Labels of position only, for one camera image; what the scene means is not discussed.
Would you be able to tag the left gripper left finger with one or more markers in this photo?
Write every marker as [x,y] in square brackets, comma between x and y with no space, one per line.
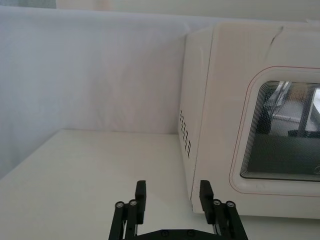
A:
[132,215]

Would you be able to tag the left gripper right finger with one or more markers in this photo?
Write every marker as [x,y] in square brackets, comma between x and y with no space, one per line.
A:
[220,217]

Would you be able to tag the white table cloth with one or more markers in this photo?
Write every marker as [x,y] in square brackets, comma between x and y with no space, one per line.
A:
[75,180]

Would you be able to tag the cream microwave oven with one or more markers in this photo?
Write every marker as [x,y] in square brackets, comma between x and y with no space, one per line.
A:
[250,125]

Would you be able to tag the white curtain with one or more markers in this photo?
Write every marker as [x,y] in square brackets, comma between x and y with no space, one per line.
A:
[87,70]

